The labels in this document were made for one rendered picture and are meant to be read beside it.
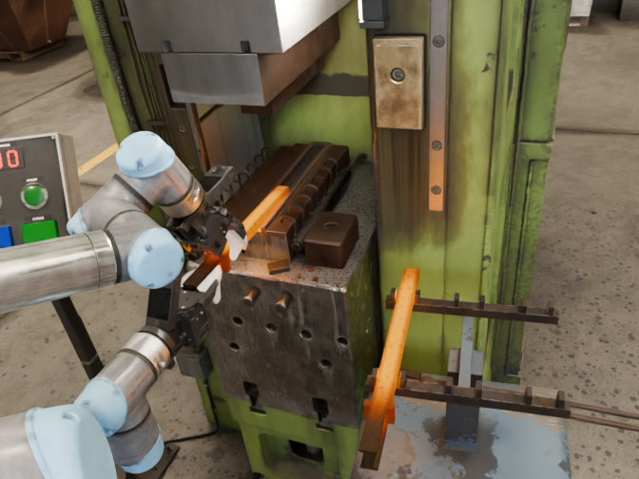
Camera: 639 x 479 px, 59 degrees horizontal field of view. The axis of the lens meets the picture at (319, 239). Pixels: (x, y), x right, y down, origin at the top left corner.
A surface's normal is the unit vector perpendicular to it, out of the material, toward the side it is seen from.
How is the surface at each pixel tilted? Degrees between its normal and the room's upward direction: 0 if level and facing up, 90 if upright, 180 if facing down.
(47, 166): 60
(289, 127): 90
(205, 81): 90
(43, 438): 10
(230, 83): 90
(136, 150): 29
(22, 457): 24
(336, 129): 90
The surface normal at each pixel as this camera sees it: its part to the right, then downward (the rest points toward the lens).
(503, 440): -0.10, -0.82
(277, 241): -0.35, 0.56
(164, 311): -0.30, 0.01
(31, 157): 0.01, 0.07
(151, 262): 0.63, 0.39
